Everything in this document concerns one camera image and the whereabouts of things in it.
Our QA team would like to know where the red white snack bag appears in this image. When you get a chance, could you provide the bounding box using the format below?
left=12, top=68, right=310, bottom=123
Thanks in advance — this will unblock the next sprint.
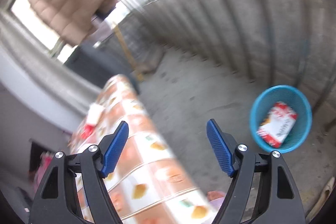
left=257, top=101, right=298, bottom=148

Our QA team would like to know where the blue mesh trash basket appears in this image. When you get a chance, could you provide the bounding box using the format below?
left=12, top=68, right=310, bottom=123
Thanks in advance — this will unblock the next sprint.
left=249, top=85, right=312, bottom=153

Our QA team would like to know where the small red wrapper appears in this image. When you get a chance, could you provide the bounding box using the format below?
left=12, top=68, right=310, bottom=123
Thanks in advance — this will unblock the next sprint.
left=79, top=124, right=95, bottom=140

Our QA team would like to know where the white paper cup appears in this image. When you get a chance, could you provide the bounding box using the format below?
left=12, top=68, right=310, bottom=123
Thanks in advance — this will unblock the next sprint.
left=85, top=103, right=105, bottom=126

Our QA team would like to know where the patterned tablecloth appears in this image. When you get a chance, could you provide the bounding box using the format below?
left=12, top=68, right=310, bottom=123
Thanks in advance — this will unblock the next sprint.
left=69, top=75, right=224, bottom=223

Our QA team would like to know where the dark metal cabinet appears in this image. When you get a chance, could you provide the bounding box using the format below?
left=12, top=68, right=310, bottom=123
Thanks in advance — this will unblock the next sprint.
left=64, top=43, right=140, bottom=94

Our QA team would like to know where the metal dustpan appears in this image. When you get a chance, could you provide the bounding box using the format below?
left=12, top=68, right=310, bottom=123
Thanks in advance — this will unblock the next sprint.
left=137, top=48, right=165, bottom=74

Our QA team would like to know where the yellow broom handle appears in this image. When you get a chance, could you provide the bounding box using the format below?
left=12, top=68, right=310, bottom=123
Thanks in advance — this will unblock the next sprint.
left=114, top=24, right=144, bottom=82

